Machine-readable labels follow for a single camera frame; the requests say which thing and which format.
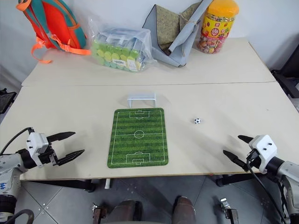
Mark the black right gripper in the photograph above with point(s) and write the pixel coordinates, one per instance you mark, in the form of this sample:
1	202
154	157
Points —
252	156

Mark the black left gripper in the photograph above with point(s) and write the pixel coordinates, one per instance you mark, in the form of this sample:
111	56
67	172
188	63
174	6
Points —
48	156

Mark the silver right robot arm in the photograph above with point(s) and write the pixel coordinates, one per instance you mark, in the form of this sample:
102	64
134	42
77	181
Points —
283	177

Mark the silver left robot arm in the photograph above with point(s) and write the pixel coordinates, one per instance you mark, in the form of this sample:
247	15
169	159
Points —
9	172

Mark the small black white football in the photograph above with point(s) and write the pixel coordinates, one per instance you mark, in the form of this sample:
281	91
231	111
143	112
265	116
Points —
197	121

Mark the green football pitch mat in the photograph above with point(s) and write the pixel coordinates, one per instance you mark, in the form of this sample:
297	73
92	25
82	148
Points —
138	137

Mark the white table leg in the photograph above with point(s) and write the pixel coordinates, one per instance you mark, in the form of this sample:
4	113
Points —
107	184

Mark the dark rounded right foot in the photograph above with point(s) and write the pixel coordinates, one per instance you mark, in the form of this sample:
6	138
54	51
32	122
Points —
184	210

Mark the white miniature goal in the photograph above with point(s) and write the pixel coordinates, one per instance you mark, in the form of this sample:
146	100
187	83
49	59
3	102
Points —
141	97

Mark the plastic bag of green cups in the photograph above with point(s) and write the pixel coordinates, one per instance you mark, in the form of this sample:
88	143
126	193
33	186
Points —
121	50

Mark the orange teal backpack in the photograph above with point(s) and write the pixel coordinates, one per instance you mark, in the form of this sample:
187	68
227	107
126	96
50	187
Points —
52	25

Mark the yellow lidded candy jar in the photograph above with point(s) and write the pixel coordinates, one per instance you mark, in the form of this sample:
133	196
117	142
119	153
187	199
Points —
216	26

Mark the grey folded fabric bag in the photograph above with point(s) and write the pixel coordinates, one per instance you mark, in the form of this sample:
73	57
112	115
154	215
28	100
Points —
174	35

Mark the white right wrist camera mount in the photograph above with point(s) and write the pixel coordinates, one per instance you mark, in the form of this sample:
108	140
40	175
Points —
263	149

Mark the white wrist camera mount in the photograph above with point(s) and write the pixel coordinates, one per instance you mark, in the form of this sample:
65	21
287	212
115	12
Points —
263	149
36	145

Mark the black table leg frame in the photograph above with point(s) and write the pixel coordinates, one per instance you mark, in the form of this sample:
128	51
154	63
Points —
238	178

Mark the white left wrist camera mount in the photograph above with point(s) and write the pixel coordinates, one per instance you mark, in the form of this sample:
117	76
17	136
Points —
36	145

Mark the metal bracket on floor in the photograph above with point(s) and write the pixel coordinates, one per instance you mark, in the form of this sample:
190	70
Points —
99	214
228	211

